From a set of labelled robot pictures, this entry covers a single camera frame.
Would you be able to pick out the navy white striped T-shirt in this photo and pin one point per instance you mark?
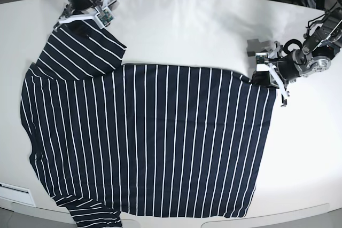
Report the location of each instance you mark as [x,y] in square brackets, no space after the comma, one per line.
[148,140]

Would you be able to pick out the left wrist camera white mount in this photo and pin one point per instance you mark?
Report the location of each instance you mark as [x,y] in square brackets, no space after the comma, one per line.
[267,61]

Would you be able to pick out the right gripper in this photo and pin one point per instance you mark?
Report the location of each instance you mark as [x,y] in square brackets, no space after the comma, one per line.
[79,28]

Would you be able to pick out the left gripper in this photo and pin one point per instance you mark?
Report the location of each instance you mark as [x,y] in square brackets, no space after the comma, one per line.
[287,67]

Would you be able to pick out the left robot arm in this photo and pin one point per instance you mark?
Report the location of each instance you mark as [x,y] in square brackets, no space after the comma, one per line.
[322,42]

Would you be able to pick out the white label sticker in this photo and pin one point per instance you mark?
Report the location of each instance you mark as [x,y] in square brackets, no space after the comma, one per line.
[17,194]

